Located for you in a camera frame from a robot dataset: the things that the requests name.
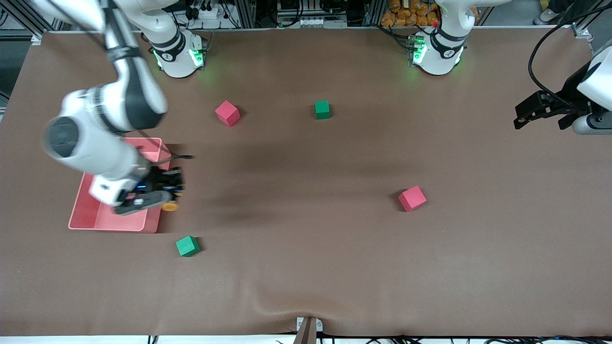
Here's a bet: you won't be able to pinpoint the white terminal block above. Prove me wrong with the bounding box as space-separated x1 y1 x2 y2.
297 18 347 28

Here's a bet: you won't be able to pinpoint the brown table cover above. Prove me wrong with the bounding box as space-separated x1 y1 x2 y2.
0 26 612 337

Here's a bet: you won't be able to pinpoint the orange mesh bags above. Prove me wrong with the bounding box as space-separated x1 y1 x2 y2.
381 0 439 27

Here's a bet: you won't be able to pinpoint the white power strip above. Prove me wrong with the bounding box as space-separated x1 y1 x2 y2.
189 4 225 21

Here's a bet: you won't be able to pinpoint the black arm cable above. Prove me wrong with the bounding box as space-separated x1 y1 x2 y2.
98 0 195 169
528 5 612 103

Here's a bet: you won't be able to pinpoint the grey shoe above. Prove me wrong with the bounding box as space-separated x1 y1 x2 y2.
533 6 567 25

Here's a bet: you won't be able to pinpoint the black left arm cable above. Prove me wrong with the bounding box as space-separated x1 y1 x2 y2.
528 5 612 103

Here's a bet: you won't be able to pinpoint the metal table edge bracket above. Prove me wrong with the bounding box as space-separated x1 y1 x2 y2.
295 317 324 344

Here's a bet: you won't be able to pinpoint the pink plastic bin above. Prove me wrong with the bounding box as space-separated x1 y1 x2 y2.
68 137 172 234

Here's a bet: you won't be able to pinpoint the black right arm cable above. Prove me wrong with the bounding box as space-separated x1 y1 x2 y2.
98 0 195 169

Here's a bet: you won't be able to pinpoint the aluminium frame strut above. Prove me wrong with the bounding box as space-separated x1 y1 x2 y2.
571 0 612 40
0 0 72 40

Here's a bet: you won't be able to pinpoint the pink foam cube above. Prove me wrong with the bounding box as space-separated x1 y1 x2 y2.
215 100 241 128
398 185 427 212

